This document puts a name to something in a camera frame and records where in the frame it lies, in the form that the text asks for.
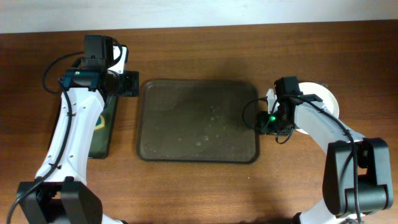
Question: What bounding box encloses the brown serving tray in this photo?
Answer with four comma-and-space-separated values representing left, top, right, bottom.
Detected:
136, 80, 260, 164

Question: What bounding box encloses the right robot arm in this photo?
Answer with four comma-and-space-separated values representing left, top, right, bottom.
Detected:
255, 87, 394, 223

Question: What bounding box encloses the white plate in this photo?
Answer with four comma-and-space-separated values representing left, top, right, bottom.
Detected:
295, 82, 340, 135

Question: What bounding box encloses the green and yellow sponge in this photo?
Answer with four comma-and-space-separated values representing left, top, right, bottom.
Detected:
94, 114, 105, 131

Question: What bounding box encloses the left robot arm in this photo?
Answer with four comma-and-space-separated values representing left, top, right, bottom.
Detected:
9, 39, 139, 223

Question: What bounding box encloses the black rectangular water tray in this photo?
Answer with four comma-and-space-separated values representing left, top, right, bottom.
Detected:
47, 93, 120, 160

